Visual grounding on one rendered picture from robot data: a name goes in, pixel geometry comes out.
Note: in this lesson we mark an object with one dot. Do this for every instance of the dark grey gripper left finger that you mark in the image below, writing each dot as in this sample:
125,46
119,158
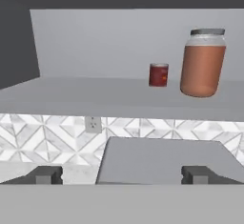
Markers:
47,173

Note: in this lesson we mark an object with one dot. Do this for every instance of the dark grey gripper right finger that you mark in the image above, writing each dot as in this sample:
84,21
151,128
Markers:
195,173

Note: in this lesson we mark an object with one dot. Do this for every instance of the flat grey digital scale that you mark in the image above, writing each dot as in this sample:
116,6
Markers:
165,161

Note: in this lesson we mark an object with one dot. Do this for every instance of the amber honey bottle grey lid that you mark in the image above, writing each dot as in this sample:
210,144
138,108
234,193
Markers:
202,67

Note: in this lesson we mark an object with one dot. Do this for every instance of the small red can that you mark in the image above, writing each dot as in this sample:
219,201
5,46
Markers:
158,74

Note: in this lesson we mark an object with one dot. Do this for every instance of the white wall power socket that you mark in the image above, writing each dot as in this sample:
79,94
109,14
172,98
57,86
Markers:
93,124

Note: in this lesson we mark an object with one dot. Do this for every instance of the grey open wall cabinet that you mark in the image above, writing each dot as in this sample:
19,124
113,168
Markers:
111,75

